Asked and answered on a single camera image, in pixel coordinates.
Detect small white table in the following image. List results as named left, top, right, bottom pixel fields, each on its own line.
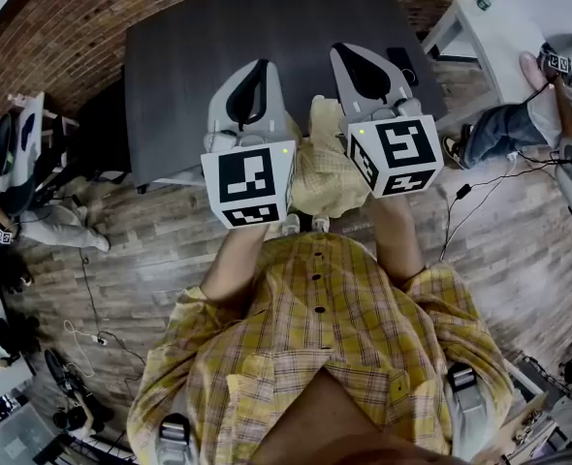
left=7, top=92, right=81, bottom=198

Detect brown cardboard box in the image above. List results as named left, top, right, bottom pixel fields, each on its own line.
left=484, top=390, right=558, bottom=465

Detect pale yellow clothes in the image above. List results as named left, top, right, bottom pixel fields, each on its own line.
left=285, top=93, right=375, bottom=218

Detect person's left forearm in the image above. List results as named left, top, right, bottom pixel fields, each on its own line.
left=201, top=223, right=270, bottom=309

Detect black smartphone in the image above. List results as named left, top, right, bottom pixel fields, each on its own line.
left=386, top=46, right=421, bottom=87

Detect white cable with plug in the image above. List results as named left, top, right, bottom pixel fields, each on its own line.
left=62, top=320, right=109, bottom=378

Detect dark grey desk white legs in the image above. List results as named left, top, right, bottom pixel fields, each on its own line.
left=123, top=0, right=448, bottom=189

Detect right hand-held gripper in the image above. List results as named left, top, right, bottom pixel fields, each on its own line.
left=329, top=43, right=446, bottom=200

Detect person's yellow plaid shirt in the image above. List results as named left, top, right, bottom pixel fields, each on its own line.
left=126, top=230, right=515, bottom=465

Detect black tripod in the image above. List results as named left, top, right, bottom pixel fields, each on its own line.
left=43, top=349, right=117, bottom=435

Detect person's bare chest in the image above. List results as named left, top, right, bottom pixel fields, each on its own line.
left=259, top=364, right=442, bottom=465

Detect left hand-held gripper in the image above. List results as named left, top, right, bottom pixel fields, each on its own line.
left=200, top=59, right=299, bottom=231

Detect person's right forearm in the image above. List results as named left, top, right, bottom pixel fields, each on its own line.
left=370, top=196, right=426, bottom=283

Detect black floor cable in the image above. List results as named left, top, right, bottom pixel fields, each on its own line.
left=79, top=248, right=146, bottom=382

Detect grey harness strap black buckle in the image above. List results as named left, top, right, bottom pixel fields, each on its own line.
left=155, top=412, right=193, bottom=465
left=443, top=361, right=498, bottom=465

